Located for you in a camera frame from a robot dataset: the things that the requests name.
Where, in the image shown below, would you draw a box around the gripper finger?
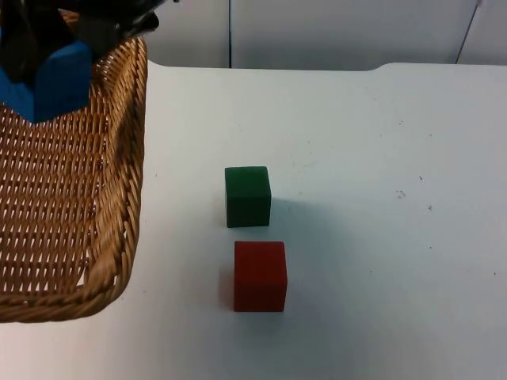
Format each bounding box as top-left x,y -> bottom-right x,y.
78,15 -> 120,56
0,0 -> 76,85

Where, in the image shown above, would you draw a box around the blue cube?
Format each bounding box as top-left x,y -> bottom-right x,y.
0,27 -> 94,124

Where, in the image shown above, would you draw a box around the brown wicker basket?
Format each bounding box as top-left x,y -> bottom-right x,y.
0,10 -> 149,324

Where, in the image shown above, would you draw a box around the green cube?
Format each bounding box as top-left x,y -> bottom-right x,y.
224,165 -> 273,229

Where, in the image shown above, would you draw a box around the red cube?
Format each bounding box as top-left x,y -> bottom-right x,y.
233,240 -> 288,314

